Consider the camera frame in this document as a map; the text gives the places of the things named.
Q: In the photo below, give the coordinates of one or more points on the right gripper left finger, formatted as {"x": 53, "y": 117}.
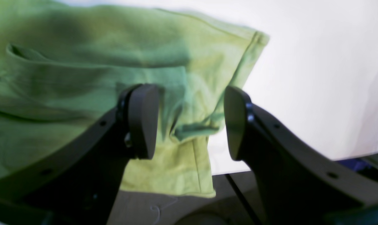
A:
{"x": 78, "y": 184}

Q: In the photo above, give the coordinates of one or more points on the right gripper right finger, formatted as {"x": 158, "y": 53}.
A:
{"x": 297, "y": 185}

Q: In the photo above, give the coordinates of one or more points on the green t-shirt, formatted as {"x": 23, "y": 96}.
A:
{"x": 62, "y": 67}

